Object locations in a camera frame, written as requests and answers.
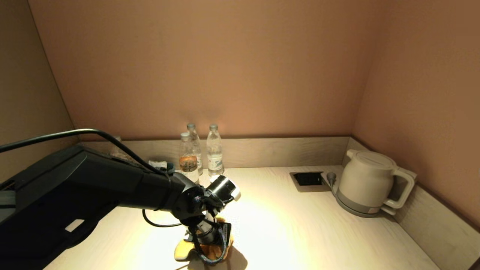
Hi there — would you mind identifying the orange microfibre cloth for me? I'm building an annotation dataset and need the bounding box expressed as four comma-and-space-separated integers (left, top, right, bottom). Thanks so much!
174, 217, 235, 264

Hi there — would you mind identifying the plastic bottle with amber liquid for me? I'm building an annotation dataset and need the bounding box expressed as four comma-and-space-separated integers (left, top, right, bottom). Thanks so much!
179, 132, 201, 184

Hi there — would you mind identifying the clear plastic water bottle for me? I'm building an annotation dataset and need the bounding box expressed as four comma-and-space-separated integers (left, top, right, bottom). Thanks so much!
187, 123, 204, 176
207, 124, 225, 180

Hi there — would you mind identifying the recessed black power socket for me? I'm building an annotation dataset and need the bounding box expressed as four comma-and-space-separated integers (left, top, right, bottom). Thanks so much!
289, 172, 332, 193

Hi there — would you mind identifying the plastic bottle with dark liquid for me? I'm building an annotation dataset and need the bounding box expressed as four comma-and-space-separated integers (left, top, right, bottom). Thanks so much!
111, 136, 132, 162

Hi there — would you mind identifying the grey kettle power plug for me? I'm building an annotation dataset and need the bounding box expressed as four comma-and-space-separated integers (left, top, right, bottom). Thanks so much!
326, 172, 338, 195

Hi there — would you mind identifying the grey kettle base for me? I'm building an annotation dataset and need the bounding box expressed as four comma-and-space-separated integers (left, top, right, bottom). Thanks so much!
335, 193, 396, 218

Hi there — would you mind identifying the white electric kettle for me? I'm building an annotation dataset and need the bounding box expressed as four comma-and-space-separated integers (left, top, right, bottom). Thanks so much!
336, 149, 416, 215

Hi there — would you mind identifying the black and white wrist camera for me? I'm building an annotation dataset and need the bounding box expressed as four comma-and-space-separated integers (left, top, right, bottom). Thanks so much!
207, 175, 241, 204

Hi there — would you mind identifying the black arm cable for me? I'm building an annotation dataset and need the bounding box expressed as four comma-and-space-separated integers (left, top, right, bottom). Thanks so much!
0, 129, 171, 175

